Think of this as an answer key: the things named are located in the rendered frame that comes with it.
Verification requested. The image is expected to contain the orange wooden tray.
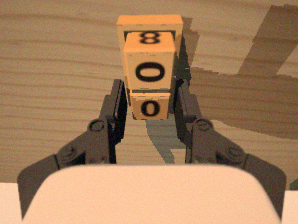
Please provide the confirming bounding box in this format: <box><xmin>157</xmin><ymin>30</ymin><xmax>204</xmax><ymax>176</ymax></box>
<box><xmin>116</xmin><ymin>15</ymin><xmax>183</xmax><ymax>106</ymax></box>

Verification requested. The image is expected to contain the orange calendar cube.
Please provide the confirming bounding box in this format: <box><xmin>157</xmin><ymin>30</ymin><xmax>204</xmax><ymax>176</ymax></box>
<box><xmin>130</xmin><ymin>89</ymin><xmax>171</xmax><ymax>120</ymax></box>
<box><xmin>124</xmin><ymin>30</ymin><xmax>177</xmax><ymax>90</ymax></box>

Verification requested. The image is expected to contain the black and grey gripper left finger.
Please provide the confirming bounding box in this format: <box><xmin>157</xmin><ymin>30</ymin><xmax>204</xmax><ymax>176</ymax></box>
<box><xmin>17</xmin><ymin>79</ymin><xmax>128</xmax><ymax>221</ymax></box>

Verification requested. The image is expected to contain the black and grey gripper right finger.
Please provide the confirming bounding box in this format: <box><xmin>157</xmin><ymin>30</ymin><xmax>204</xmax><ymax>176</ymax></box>
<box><xmin>173</xmin><ymin>79</ymin><xmax>287</xmax><ymax>223</ymax></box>

